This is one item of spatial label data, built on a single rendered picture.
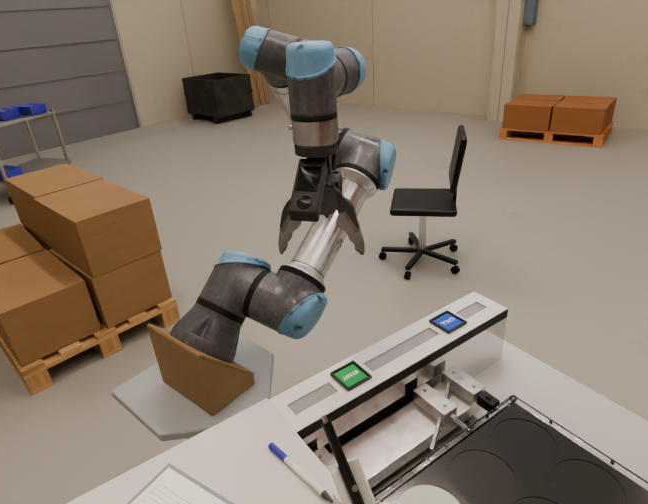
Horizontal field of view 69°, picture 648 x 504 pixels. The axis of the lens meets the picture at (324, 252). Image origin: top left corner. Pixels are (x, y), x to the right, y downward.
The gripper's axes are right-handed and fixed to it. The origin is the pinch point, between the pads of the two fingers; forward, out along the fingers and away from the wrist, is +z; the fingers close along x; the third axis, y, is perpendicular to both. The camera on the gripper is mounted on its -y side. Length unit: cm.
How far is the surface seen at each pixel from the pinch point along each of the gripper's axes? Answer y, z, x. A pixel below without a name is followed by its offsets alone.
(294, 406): -15.0, 21.6, 4.0
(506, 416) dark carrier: -9.5, 26.8, -33.1
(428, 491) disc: -25.6, 26.9, -18.5
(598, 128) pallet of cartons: 478, 95, -234
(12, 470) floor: 36, 119, 138
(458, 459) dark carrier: -19.3, 27.0, -23.7
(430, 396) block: -6.2, 26.2, -20.0
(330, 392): -11.3, 21.5, -1.9
